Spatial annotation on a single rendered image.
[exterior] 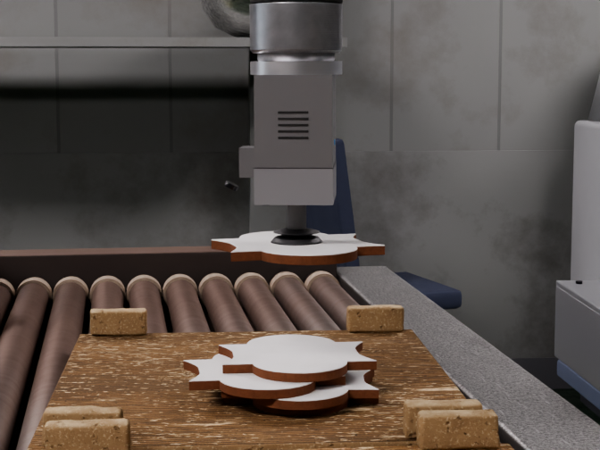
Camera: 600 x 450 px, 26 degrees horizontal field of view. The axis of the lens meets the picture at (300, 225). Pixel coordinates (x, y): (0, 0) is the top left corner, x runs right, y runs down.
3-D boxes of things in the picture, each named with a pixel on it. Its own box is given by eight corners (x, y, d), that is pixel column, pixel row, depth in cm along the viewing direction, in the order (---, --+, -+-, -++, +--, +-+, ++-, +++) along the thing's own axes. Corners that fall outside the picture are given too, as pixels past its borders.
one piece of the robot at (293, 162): (229, 30, 111) (230, 220, 113) (215, 28, 102) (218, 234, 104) (343, 29, 110) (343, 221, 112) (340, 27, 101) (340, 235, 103)
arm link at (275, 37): (245, 2, 102) (254, 6, 110) (245, 61, 102) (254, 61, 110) (341, 2, 101) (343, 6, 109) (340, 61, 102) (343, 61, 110)
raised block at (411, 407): (479, 432, 99) (479, 396, 99) (484, 438, 97) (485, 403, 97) (402, 434, 99) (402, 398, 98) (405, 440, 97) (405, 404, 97)
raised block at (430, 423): (495, 443, 96) (495, 406, 96) (501, 450, 95) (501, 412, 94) (415, 445, 96) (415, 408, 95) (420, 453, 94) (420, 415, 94)
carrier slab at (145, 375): (412, 343, 138) (412, 329, 138) (498, 459, 98) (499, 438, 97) (79, 348, 136) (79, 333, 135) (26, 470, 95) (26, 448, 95)
